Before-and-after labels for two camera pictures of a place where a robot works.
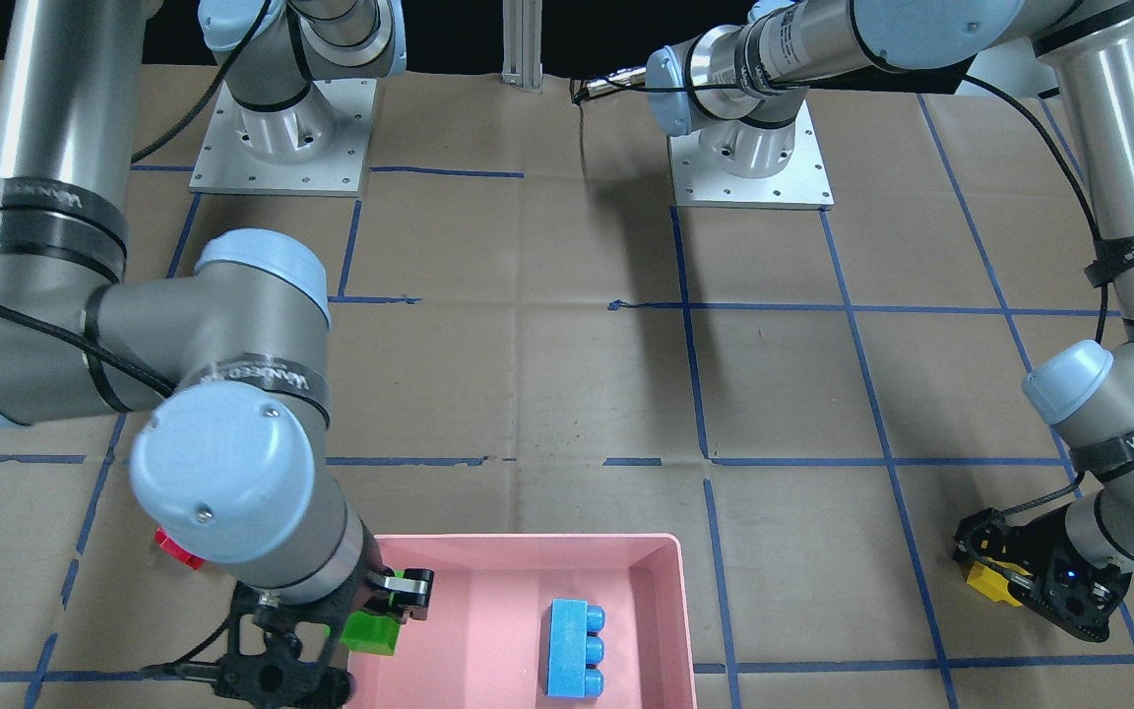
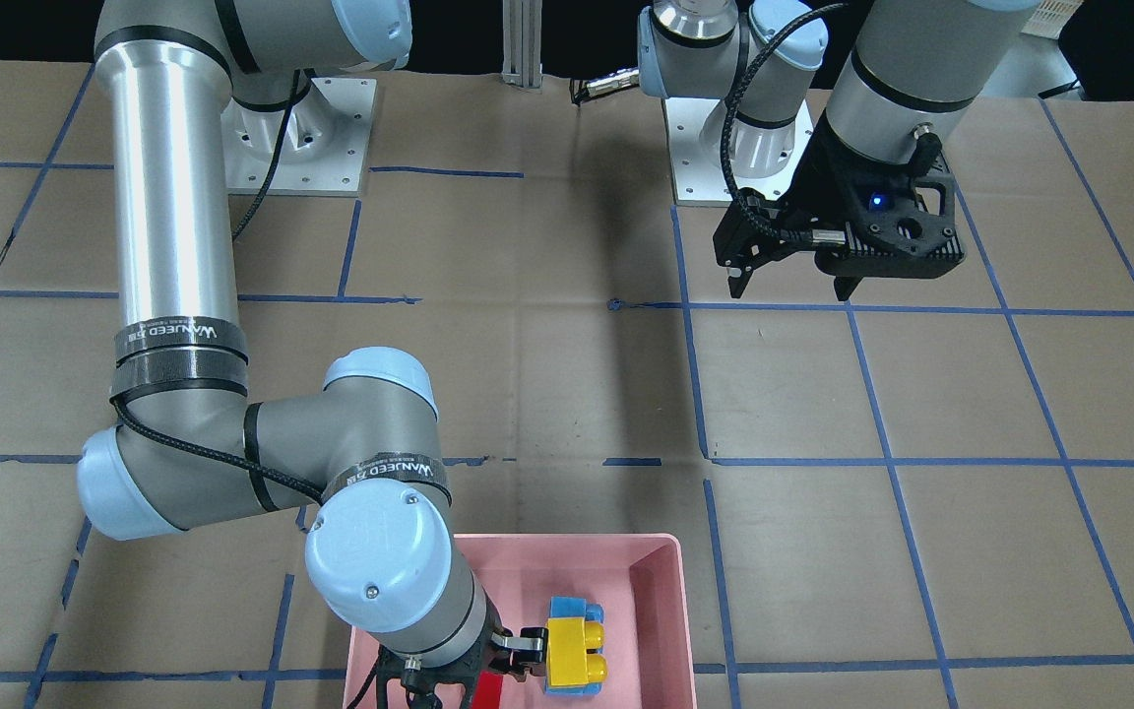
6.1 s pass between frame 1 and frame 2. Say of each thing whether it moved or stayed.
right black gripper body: moved
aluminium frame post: stayed
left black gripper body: moved
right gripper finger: moved
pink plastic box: stayed
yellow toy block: moved
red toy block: moved
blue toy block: stayed
